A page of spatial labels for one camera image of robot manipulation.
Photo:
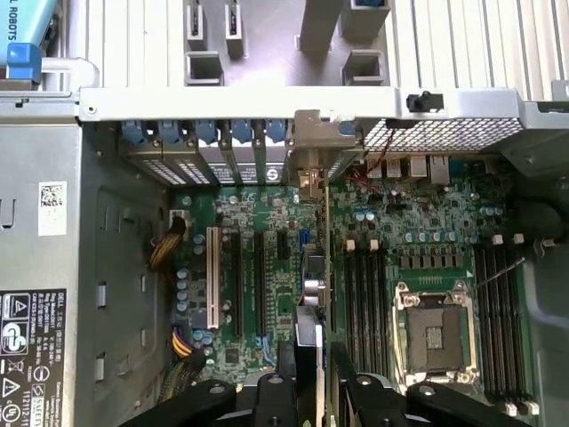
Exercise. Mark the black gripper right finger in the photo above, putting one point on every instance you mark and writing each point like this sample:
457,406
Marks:
355,400

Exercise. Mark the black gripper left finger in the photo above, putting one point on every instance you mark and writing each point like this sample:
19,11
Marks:
275,400

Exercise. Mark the black RAM slot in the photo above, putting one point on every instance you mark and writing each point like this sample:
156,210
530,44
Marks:
350,293
519,320
362,302
384,307
373,302
509,320
484,320
498,320

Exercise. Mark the long black expansion slot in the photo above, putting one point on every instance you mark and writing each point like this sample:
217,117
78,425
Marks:
260,284
238,284

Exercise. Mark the white expansion slot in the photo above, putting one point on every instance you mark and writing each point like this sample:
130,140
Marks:
213,276

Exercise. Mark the short black expansion slot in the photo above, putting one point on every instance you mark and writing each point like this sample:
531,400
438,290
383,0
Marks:
282,245

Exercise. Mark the metal slot cover with logo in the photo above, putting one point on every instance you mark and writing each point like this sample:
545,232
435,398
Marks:
273,173

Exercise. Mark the vented metal slot cover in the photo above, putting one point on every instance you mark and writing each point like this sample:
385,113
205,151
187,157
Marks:
149,168
186,171

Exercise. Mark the blue slot retention clip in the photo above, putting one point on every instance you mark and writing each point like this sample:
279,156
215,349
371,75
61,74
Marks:
206,132
133,132
170,132
242,132
275,132

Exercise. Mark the silver CPU socket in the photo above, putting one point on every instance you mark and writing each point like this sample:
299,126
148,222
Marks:
438,333

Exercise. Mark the silver finned heat sink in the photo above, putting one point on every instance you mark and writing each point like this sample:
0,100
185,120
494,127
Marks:
433,261

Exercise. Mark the thin metal locking lever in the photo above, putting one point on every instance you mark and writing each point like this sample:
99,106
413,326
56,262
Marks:
500,272

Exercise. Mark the green motherboard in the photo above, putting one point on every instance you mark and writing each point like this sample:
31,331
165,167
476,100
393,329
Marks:
427,213

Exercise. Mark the silver rear port block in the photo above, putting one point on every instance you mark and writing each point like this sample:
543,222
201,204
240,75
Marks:
418,166

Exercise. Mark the black rating label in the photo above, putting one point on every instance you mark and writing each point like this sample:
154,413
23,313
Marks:
31,356

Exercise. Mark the grey power supply unit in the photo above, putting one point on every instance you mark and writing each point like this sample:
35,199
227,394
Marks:
26,249

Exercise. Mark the white barcode sticker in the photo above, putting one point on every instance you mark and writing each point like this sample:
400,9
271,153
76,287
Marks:
52,207

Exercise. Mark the grey metal PC case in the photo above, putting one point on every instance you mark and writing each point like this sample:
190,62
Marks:
266,101

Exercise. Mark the black case latch knob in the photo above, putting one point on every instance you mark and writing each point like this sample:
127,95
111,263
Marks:
422,101

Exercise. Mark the grey plastic parts rack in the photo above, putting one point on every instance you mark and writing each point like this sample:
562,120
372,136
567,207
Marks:
284,62

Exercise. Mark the RAM stick with white label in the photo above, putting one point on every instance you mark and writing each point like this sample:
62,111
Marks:
234,20
195,20

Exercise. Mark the blue plastic block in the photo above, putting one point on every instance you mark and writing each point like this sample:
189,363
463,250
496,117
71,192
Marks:
24,62

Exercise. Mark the teal robot joint cap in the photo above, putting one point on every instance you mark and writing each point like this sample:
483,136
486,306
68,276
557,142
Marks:
26,20

